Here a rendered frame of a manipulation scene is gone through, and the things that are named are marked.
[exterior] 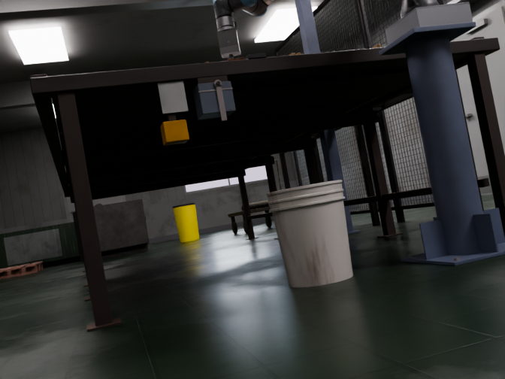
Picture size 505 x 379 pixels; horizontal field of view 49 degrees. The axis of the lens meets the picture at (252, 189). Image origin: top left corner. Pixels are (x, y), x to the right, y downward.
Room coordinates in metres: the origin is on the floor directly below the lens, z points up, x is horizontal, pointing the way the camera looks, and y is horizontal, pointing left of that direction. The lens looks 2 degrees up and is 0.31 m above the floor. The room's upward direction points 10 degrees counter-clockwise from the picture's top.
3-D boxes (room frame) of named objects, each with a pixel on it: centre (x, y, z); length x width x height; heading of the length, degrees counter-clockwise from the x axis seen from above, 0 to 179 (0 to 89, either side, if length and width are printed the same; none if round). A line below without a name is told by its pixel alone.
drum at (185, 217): (9.66, 1.24, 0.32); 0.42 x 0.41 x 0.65; 16
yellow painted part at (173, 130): (2.09, 0.26, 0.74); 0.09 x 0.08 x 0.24; 108
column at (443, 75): (2.15, -0.78, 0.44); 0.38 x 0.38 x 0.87; 15
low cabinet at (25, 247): (10.04, 4.02, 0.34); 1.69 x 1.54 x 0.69; 15
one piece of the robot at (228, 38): (2.40, -0.02, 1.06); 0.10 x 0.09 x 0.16; 177
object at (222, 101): (2.15, 0.09, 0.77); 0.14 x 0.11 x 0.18; 108
